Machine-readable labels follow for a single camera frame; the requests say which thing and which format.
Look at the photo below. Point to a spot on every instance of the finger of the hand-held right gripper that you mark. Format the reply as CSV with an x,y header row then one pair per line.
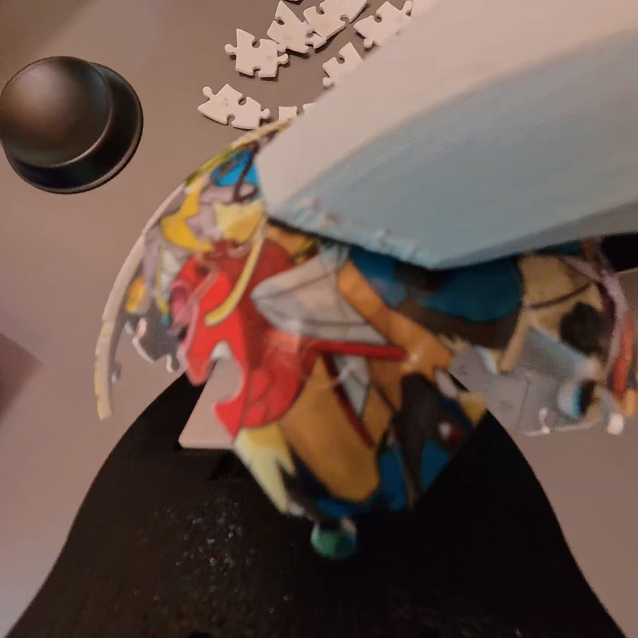
x,y
448,149

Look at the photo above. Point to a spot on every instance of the colourful cartoon puzzle ball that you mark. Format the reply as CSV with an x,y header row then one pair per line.
x,y
324,448

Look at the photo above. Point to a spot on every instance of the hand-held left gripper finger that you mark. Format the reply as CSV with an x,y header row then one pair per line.
x,y
204,423

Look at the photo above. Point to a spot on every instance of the black round ball stand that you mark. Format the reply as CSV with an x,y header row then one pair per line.
x,y
55,109

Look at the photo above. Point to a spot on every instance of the pile of white puzzle pieces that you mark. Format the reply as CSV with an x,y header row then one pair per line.
x,y
259,55

